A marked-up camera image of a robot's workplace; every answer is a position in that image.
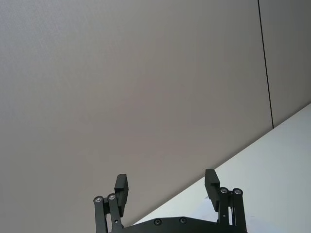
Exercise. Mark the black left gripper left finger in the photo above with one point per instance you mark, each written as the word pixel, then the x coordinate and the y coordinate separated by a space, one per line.
pixel 120 194

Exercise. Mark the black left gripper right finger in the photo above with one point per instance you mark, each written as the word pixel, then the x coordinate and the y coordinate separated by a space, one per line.
pixel 212 189

